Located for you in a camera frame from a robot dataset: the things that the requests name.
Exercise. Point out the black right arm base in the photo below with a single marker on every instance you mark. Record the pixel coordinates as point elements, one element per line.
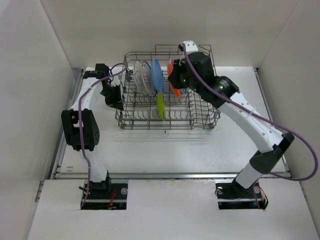
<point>249,199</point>

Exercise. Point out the white plate colourful print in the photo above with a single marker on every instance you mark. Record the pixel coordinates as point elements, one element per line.
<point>147,78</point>

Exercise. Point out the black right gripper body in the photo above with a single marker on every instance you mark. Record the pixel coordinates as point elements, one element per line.
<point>180,78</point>

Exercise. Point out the lime green plastic plate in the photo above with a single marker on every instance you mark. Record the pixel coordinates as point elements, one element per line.
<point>160,106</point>

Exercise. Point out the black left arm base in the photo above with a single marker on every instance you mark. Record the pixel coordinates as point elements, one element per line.
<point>115,198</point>

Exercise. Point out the blue plastic plate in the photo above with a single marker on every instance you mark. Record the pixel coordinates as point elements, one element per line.
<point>157,76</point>

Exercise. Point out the grey wire dish rack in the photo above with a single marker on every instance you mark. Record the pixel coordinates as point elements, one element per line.
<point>139,112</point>

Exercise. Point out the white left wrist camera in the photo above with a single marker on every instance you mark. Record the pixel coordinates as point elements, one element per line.
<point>116,80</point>

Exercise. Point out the white patterned plate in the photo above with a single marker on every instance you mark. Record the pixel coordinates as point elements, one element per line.
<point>137,75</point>

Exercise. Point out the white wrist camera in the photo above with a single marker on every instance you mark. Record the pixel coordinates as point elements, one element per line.
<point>188,46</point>
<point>116,80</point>

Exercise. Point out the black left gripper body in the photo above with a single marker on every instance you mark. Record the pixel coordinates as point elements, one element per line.
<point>111,94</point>

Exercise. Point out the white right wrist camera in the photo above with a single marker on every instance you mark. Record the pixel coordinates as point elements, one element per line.
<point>188,46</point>

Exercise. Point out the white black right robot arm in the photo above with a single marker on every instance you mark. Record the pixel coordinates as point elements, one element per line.
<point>195,72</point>

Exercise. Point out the orange plastic plate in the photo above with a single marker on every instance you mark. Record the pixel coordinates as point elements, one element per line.
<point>175,90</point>

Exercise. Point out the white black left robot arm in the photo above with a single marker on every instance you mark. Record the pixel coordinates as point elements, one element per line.
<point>80,127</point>

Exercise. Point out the aluminium table frame rail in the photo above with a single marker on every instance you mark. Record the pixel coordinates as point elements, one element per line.
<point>177,153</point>

